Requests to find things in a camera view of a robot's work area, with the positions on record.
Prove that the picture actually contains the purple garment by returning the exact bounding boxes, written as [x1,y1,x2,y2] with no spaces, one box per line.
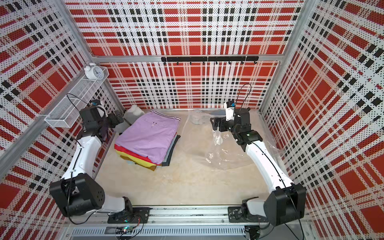
[115,110,181,165]

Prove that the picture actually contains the white wire mesh shelf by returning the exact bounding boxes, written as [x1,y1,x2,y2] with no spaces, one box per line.
[45,66,109,129]

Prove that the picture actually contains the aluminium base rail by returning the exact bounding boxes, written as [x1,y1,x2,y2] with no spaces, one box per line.
[61,205,317,240]

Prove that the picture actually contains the black wall hook rail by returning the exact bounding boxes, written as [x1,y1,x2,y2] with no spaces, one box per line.
[161,56,260,63]

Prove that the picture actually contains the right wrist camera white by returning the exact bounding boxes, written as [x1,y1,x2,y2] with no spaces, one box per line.
[224,100,236,121]

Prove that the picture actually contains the dark grey trousers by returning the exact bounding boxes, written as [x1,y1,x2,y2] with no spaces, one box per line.
[162,135,181,167]

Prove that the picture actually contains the grey white plush toy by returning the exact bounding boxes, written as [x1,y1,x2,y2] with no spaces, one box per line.
[115,105,145,134]

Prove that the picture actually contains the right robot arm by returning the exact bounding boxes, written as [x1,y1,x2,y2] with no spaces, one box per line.
[210,107,306,227]

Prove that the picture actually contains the clear plastic vacuum bag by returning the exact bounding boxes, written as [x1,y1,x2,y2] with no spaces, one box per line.
[182,109,283,172]

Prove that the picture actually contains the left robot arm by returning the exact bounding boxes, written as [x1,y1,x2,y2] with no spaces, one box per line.
[49,105,134,219]

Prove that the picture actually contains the white alarm clock on shelf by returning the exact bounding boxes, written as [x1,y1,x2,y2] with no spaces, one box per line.
[84,63,104,80]

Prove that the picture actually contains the yellow garment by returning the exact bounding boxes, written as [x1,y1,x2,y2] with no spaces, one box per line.
[116,150,158,171]

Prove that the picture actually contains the white alarm clock on table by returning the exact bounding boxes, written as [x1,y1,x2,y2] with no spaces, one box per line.
[189,110,206,125]

